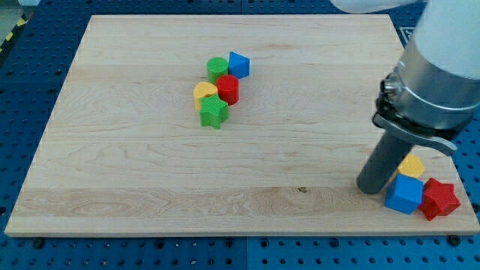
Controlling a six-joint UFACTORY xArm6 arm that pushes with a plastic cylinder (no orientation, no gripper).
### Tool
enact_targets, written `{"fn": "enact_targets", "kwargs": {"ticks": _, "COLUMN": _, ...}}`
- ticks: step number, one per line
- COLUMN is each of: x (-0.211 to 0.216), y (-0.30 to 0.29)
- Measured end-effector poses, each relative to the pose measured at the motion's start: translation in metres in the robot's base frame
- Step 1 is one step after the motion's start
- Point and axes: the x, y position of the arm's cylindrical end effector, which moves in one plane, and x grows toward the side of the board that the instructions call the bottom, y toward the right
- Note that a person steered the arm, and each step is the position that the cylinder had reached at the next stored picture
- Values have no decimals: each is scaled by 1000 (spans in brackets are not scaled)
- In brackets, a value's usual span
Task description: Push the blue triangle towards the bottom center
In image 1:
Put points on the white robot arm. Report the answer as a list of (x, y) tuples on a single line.
[(448, 34)]

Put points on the blue triangle block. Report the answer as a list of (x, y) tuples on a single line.
[(239, 65)]

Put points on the green star block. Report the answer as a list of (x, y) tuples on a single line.
[(213, 111)]

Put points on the yellow heart block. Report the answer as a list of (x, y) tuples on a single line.
[(203, 90)]

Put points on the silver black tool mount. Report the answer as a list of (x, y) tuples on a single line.
[(423, 104)]

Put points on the yellow hexagon block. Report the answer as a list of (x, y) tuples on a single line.
[(411, 166)]

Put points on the red cylinder block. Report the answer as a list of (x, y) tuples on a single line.
[(228, 89)]

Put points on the light wooden board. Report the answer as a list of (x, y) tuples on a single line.
[(124, 153)]

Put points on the blue cube block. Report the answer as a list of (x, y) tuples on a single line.
[(404, 194)]

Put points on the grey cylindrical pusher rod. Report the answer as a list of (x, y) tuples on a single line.
[(382, 163)]

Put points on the red star block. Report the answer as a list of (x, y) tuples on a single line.
[(439, 199)]

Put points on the green cylinder block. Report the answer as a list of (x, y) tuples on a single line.
[(216, 67)]

